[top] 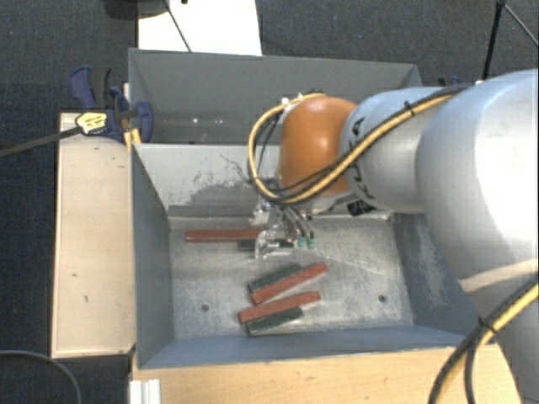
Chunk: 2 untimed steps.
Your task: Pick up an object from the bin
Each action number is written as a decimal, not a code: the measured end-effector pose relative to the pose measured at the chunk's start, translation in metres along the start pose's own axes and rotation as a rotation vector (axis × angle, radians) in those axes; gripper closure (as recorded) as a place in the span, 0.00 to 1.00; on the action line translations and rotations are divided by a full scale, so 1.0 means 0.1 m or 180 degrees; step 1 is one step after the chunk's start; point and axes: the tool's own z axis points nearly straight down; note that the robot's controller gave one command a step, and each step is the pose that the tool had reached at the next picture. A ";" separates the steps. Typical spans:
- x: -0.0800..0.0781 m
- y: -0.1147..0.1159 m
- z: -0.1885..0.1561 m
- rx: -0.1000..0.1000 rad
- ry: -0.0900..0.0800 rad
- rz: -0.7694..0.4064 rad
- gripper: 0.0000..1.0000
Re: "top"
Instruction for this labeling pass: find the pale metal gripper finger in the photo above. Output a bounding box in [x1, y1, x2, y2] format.
[250, 206, 271, 229]
[253, 230, 282, 261]

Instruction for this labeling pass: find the grey metal bin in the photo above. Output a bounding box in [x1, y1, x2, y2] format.
[127, 47, 482, 370]

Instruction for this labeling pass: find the red-brown flat block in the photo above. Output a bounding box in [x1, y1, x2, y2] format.
[250, 262, 328, 306]
[184, 229, 264, 244]
[237, 290, 323, 326]

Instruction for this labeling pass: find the black cylinder on white bracket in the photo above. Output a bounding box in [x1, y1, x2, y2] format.
[316, 198, 377, 219]

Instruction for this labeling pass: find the dark green flat block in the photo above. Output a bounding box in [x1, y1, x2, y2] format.
[244, 306, 306, 338]
[247, 262, 304, 294]
[236, 238, 296, 253]

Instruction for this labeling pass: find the pale wood flat board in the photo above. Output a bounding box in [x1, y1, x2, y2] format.
[51, 112, 138, 359]

